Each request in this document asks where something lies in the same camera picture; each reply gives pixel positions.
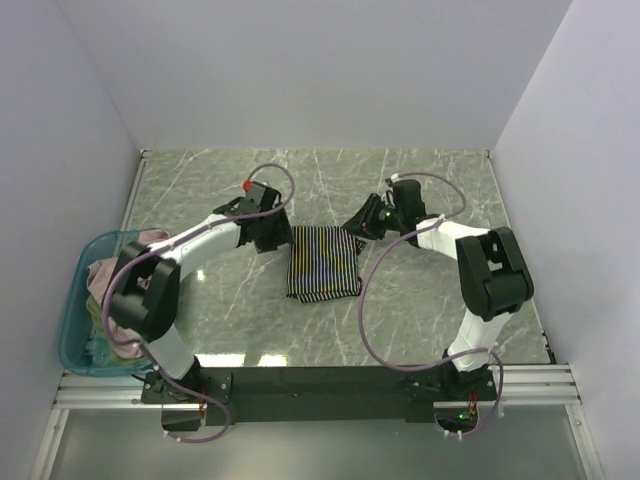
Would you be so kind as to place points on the pink tank top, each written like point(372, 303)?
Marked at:
point(99, 275)

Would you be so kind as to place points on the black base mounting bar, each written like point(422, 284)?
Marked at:
point(343, 393)

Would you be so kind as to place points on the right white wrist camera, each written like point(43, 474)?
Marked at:
point(393, 191)

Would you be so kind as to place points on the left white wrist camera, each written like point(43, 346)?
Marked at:
point(253, 188)

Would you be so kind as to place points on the green tank top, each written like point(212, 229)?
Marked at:
point(108, 352)

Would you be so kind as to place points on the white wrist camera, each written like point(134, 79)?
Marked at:
point(393, 191)
point(253, 188)

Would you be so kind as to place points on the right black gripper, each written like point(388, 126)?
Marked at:
point(362, 223)

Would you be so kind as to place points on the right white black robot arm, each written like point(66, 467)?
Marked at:
point(494, 279)

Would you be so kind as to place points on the teal plastic laundry basket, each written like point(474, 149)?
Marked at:
point(77, 346)

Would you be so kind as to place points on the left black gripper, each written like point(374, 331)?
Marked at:
point(284, 234)

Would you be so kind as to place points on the black white striped tank top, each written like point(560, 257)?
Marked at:
point(323, 264)

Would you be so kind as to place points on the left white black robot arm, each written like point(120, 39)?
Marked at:
point(143, 293)

